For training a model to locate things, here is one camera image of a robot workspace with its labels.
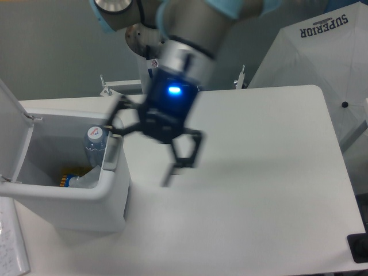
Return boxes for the black cable on pedestal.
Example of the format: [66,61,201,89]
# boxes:
[145,45,155,80]

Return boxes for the white plastic trash can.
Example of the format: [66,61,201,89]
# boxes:
[1,109,131,232]

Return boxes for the white metal base bracket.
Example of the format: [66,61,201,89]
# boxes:
[99,75,143,97]

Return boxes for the clear plastic bag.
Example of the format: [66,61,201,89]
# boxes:
[68,166,101,189]

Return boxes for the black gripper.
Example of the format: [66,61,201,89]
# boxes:
[102,69,205,187]

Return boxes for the white trash can lid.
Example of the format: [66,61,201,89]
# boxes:
[1,82,43,183]

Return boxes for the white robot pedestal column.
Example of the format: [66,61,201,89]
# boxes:
[125,24,165,94]

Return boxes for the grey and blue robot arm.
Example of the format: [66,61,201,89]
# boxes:
[90,1,280,187]

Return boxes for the clear plastic water bottle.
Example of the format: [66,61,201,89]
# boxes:
[83,125,108,167]

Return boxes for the yellow blue snack package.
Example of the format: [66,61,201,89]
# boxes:
[59,166,93,187]

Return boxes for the black device at table edge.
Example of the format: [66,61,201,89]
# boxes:
[347,233,367,263]

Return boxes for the white Superior umbrella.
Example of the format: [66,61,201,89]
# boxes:
[249,2,367,143]

